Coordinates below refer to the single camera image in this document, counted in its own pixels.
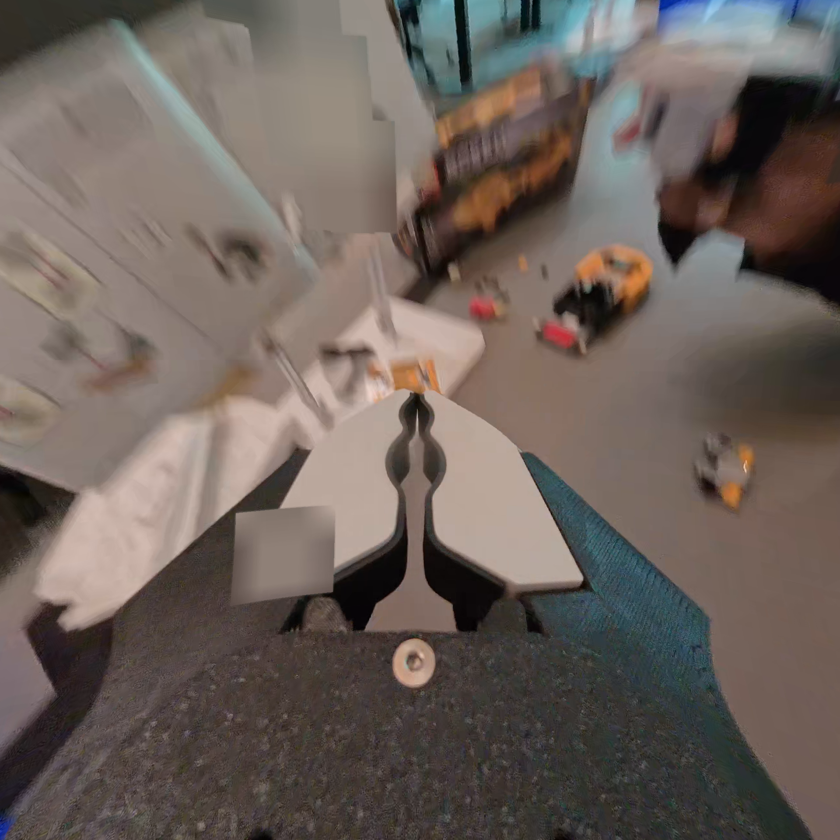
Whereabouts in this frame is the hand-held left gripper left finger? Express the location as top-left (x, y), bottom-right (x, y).
top-left (281, 390), bottom-right (412, 573)

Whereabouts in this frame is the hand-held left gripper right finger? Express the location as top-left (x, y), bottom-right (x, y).
top-left (419, 392), bottom-right (585, 599)

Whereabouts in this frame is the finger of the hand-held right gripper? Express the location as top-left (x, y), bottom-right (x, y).
top-left (648, 64), bottom-right (757, 179)

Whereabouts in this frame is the small lego subassembly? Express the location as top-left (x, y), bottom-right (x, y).
top-left (693, 432), bottom-right (756, 513)

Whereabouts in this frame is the orange black lego car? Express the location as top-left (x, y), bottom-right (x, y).
top-left (535, 245), bottom-right (655, 357)

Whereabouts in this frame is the lego car box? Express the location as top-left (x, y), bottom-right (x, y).
top-left (394, 59), bottom-right (592, 273)

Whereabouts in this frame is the red and tan lego figure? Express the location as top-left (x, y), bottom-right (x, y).
top-left (468, 279), bottom-right (511, 322)

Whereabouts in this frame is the lego instruction booklet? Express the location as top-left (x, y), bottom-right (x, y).
top-left (0, 20), bottom-right (319, 490)

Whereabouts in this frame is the person's right hand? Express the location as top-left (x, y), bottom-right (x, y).
top-left (661, 130), bottom-right (840, 265)

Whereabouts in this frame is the orange black sticker sheet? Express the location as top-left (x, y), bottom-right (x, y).
top-left (367, 357), bottom-right (442, 403)

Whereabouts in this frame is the white paper bag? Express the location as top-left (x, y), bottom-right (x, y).
top-left (36, 394), bottom-right (316, 631)

